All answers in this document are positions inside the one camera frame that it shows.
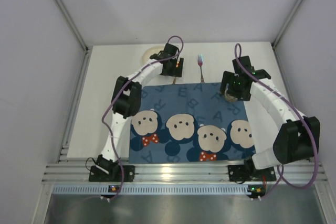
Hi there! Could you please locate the cream round plate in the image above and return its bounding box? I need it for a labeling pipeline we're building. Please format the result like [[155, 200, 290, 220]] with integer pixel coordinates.
[[141, 46, 164, 65]]

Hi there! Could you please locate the left aluminium frame post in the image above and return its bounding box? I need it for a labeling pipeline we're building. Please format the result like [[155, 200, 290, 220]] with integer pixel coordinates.
[[39, 0, 90, 51]]

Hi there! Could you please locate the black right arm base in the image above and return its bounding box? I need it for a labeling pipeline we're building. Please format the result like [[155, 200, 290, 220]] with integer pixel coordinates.
[[228, 165, 276, 184]]

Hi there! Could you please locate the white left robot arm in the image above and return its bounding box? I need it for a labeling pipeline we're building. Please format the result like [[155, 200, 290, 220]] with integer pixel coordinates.
[[99, 43, 182, 162]]

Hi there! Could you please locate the aluminium frame post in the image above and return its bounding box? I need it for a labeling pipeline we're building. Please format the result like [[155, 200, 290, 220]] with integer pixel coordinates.
[[271, 0, 305, 50], [39, 0, 90, 51]]

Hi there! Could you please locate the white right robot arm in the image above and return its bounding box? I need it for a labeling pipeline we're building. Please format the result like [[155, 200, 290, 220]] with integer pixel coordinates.
[[220, 56, 320, 170]]

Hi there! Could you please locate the blue cartoon bear placemat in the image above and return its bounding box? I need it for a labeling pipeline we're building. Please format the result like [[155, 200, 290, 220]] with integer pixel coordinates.
[[129, 83, 255, 164]]

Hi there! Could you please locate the iridescent fork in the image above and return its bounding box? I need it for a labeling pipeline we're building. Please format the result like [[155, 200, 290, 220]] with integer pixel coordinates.
[[197, 54, 205, 83]]

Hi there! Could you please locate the right aluminium frame post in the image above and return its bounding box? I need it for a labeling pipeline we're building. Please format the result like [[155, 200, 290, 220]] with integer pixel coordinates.
[[271, 0, 305, 50]]

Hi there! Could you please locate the perforated cable duct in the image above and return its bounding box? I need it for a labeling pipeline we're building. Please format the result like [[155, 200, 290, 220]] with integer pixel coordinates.
[[52, 184, 265, 195]]

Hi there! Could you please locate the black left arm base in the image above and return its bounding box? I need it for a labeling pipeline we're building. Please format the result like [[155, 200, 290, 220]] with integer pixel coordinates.
[[88, 165, 135, 183]]

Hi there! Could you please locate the gold spoon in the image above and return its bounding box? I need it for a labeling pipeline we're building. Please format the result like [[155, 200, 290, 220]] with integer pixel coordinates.
[[172, 60, 180, 84]]

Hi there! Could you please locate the aluminium mounting rail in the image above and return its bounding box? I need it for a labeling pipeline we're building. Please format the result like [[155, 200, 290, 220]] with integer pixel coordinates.
[[42, 145, 314, 184]]

